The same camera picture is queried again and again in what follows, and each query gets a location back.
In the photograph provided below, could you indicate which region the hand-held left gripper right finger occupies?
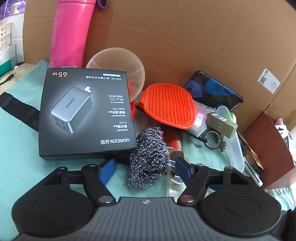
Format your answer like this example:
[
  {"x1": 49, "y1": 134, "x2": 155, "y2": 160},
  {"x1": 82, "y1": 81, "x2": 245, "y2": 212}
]
[{"x1": 176, "y1": 157, "x2": 252, "y2": 206}]

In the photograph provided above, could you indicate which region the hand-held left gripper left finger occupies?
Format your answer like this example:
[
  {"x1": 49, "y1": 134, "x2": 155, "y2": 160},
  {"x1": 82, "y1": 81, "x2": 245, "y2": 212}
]
[{"x1": 43, "y1": 159, "x2": 117, "y2": 207}]

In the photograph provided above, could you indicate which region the olive green small box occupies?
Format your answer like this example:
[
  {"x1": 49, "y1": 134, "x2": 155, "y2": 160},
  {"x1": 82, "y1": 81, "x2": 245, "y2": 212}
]
[{"x1": 206, "y1": 112, "x2": 238, "y2": 139}]

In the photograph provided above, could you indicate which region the small brown cardboard box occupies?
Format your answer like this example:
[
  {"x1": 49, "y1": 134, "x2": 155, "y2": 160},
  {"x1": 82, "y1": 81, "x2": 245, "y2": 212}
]
[{"x1": 240, "y1": 111, "x2": 296, "y2": 191}]

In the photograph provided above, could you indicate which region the green cloth covered desktop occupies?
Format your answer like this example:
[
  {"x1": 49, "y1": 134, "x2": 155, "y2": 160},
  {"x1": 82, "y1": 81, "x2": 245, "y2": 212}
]
[{"x1": 0, "y1": 60, "x2": 296, "y2": 223}]

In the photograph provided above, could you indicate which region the clear tube with red cap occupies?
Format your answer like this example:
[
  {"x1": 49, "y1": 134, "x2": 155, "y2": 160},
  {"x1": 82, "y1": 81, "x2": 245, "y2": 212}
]
[{"x1": 166, "y1": 133, "x2": 186, "y2": 198}]

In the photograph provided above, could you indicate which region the steel wool scrubber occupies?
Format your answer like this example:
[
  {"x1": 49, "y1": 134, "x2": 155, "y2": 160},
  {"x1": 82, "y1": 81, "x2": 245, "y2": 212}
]
[{"x1": 124, "y1": 126, "x2": 168, "y2": 191}]

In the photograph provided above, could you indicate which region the black tape roll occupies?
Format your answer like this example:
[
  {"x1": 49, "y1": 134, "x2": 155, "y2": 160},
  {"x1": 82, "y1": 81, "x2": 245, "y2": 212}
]
[{"x1": 203, "y1": 130, "x2": 224, "y2": 149}]

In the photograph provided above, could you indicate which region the clear plastic packet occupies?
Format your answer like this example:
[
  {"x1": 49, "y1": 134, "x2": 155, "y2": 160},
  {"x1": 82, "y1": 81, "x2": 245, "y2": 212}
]
[{"x1": 192, "y1": 101, "x2": 209, "y2": 138}]

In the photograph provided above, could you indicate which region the white plastic case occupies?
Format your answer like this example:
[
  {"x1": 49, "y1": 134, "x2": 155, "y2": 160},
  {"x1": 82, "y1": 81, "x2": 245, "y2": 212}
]
[{"x1": 227, "y1": 132, "x2": 245, "y2": 173}]

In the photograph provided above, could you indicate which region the black charger box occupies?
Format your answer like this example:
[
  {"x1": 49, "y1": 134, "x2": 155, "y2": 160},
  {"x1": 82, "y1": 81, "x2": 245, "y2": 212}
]
[{"x1": 38, "y1": 68, "x2": 137, "y2": 162}]

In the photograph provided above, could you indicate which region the red plastic item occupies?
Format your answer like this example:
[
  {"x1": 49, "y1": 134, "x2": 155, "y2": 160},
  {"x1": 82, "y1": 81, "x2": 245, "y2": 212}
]
[{"x1": 129, "y1": 81, "x2": 137, "y2": 121}]

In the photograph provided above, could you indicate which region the orange silicone brush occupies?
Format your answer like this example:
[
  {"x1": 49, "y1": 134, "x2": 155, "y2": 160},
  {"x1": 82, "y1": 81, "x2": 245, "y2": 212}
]
[{"x1": 138, "y1": 83, "x2": 200, "y2": 131}]

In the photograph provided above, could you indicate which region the black white marker pen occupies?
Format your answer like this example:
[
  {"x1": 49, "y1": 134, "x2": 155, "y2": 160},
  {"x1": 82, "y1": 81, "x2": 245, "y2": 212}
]
[{"x1": 243, "y1": 156, "x2": 264, "y2": 189}]

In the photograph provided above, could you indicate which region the white green plastic item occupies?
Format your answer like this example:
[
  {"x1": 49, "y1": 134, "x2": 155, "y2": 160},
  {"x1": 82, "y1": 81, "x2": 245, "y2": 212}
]
[{"x1": 216, "y1": 105, "x2": 238, "y2": 124}]

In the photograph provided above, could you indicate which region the dark blue printed case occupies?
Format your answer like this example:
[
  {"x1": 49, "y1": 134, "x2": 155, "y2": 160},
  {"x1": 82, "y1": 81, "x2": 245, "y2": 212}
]
[{"x1": 182, "y1": 71, "x2": 245, "y2": 112}]

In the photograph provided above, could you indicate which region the white packaging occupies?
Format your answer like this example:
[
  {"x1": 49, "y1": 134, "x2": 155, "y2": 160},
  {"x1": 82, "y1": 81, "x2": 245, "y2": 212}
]
[{"x1": 275, "y1": 125, "x2": 296, "y2": 168}]

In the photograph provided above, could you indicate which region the clear round plastic container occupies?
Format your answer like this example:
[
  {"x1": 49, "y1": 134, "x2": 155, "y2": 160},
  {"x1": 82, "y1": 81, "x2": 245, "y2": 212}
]
[{"x1": 85, "y1": 47, "x2": 146, "y2": 101}]

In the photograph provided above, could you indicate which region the white paper label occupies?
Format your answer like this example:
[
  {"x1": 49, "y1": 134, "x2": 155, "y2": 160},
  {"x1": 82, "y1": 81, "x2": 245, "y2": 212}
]
[{"x1": 258, "y1": 68, "x2": 280, "y2": 93}]

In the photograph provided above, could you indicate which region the large cardboard box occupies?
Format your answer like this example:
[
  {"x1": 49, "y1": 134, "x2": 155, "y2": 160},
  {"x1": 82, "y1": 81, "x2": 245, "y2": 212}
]
[{"x1": 22, "y1": 0, "x2": 296, "y2": 142}]

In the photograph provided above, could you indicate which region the pink bottle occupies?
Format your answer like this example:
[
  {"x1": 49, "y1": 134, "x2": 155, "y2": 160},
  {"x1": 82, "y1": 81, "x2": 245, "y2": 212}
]
[{"x1": 50, "y1": 0, "x2": 96, "y2": 69}]

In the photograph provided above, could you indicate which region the white plastic basket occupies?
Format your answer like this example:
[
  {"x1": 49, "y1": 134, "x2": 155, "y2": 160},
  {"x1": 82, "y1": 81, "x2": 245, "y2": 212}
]
[{"x1": 0, "y1": 23, "x2": 12, "y2": 48}]

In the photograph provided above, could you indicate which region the black fabric strap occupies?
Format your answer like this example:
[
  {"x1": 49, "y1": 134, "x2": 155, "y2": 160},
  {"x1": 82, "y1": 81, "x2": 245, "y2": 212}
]
[{"x1": 0, "y1": 91, "x2": 41, "y2": 132}]

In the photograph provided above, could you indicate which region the black cable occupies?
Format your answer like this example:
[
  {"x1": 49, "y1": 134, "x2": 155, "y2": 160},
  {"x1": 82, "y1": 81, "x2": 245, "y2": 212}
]
[{"x1": 0, "y1": 73, "x2": 16, "y2": 85}]

